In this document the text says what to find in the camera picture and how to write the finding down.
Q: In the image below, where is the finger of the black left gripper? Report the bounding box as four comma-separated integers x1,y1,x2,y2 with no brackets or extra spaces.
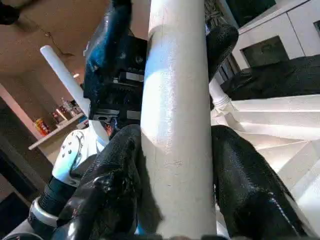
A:
206,24,240,82

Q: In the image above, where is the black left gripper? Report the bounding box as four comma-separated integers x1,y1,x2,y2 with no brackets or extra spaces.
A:
83,0,147,121

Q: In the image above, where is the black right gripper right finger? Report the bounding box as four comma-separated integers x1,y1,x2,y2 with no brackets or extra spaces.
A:
211,124,309,240

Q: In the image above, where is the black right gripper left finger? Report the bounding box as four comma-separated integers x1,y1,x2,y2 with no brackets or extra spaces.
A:
56,124,144,240

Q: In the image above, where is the clear glass bottle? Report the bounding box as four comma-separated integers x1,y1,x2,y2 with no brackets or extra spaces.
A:
58,98,67,123

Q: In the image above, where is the tan wooden counter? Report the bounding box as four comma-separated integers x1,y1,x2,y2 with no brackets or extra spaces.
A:
27,112,87,151

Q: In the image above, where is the white glass-door cabinet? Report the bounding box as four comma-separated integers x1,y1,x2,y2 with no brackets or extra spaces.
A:
237,0,320,69

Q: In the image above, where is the orange snack packet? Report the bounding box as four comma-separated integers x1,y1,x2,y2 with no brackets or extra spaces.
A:
34,118,51,134

